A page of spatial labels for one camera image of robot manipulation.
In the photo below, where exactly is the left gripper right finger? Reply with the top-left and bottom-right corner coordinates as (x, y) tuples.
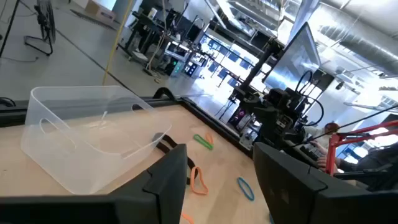
(253, 142), (343, 224)

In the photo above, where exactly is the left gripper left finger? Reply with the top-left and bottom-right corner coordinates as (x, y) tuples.
(107, 143), (188, 224)

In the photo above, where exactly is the small blue rubber band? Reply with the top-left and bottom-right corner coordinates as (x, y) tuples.
(236, 176), (256, 202)

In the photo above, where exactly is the wide black rubber band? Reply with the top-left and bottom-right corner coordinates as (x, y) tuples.
(152, 132), (197, 185)

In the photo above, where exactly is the green rubber band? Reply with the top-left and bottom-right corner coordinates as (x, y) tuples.
(193, 134), (215, 151)

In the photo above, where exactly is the clear plastic bin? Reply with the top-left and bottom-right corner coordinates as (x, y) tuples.
(20, 85), (172, 195)

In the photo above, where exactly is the large computer monitor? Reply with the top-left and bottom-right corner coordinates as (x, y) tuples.
(262, 21), (323, 93)

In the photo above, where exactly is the black keyboard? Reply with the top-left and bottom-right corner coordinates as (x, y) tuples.
(298, 142), (326, 162)

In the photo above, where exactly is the person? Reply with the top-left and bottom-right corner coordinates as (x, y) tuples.
(316, 143), (398, 191)
(303, 122), (341, 151)

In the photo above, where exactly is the brown cardboard box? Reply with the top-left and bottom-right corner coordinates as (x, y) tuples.
(84, 0), (116, 23)

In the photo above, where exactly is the black floor fan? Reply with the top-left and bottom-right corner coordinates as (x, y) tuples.
(24, 0), (57, 57)

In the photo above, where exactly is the black tripod stand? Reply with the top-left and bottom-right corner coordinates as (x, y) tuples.
(0, 0), (21, 58)

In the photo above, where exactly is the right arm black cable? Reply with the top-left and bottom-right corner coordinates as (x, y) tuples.
(294, 70), (326, 127)

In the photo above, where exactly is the thin black lamp cord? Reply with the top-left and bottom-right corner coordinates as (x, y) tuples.
(292, 105), (398, 147)

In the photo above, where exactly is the black arched frame bracket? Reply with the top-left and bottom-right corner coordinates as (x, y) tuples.
(153, 87), (177, 101)

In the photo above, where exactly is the yellow floor cable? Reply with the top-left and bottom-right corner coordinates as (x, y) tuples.
(101, 0), (135, 86)

